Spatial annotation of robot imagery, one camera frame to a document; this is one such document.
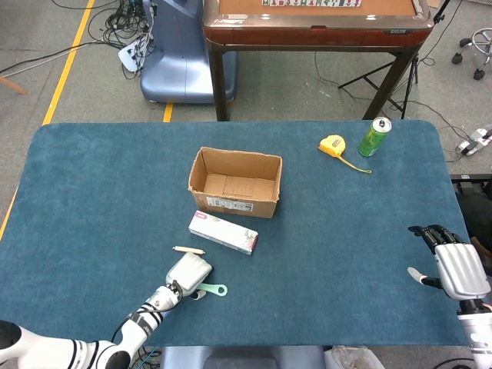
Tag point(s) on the blue grey machine base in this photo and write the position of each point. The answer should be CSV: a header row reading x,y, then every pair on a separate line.
x,y
180,65

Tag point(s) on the white power strip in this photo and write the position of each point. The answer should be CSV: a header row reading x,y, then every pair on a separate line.
x,y
130,55
471,145

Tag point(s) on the clear plastic bag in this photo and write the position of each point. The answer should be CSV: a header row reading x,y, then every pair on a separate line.
x,y
353,359

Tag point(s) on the open brown cardboard box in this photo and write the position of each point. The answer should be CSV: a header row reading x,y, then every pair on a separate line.
x,y
238,186

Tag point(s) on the blue grey robot torso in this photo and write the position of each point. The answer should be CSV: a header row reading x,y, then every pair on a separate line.
x,y
238,359

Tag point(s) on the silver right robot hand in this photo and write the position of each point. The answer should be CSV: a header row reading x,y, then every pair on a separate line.
x,y
461,269

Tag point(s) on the brown mahjong table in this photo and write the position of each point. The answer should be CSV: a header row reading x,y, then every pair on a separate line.
x,y
307,36

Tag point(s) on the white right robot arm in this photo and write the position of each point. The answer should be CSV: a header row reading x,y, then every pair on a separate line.
x,y
476,338

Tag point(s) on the yellow tape measure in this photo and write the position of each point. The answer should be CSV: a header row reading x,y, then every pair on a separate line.
x,y
332,145

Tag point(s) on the chrome wheeled stool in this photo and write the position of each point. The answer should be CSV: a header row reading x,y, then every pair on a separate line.
x,y
482,38

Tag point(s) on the light wooden furniture leg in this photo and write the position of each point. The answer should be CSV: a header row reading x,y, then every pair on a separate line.
x,y
13,85

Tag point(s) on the green drink can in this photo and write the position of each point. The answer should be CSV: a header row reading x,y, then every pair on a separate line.
x,y
373,138

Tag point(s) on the green toothbrush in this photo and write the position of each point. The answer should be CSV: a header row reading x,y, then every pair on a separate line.
x,y
211,287

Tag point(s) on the white floral toothpaste box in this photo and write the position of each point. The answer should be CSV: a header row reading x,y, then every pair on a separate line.
x,y
223,232

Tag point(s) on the black equipment frame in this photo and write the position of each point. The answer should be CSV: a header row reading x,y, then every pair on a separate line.
x,y
473,207

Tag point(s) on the black tripod stand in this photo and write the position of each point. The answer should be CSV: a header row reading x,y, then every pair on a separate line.
x,y
365,76

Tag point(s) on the wrapped sausage stick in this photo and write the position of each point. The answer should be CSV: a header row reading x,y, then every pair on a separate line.
x,y
188,250

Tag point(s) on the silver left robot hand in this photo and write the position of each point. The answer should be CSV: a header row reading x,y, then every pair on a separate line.
x,y
190,273

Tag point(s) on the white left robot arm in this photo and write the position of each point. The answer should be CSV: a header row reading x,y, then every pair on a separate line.
x,y
142,326

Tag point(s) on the blue carpet table cover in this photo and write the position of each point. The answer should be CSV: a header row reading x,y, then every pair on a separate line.
x,y
346,250

